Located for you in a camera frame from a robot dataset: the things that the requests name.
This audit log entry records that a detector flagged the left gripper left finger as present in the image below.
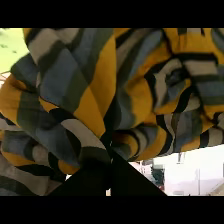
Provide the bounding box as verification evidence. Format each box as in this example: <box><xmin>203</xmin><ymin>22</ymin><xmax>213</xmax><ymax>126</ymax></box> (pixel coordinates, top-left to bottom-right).
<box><xmin>49</xmin><ymin>157</ymin><xmax>112</xmax><ymax>197</ymax></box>

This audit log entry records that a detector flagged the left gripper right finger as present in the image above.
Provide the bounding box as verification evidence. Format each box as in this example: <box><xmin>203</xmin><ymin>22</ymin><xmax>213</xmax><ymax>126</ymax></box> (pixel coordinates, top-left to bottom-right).
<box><xmin>111</xmin><ymin>152</ymin><xmax>168</xmax><ymax>197</ymax></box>

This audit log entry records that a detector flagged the yellow grey striped long-sleeved shirt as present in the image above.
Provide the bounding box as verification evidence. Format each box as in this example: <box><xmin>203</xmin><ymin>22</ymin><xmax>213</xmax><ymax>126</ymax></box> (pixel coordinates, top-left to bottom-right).
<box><xmin>0</xmin><ymin>27</ymin><xmax>224</xmax><ymax>197</ymax></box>

